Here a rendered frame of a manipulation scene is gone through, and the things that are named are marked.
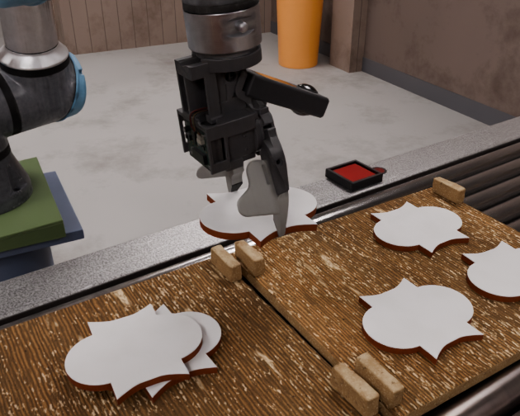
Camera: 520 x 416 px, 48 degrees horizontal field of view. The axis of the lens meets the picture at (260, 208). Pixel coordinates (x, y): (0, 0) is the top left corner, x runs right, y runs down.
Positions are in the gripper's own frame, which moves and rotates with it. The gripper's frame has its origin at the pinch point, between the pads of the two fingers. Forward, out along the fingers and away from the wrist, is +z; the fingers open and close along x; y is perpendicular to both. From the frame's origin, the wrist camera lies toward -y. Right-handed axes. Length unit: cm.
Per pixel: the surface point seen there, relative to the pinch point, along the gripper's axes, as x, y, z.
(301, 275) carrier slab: 0.2, -5.3, 12.9
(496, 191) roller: -5, -51, 19
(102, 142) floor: -283, -48, 111
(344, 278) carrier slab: 3.8, -9.8, 13.4
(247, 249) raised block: -5.6, -0.4, 9.7
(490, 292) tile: 16.9, -23.0, 13.6
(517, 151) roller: -15, -70, 21
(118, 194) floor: -212, -33, 110
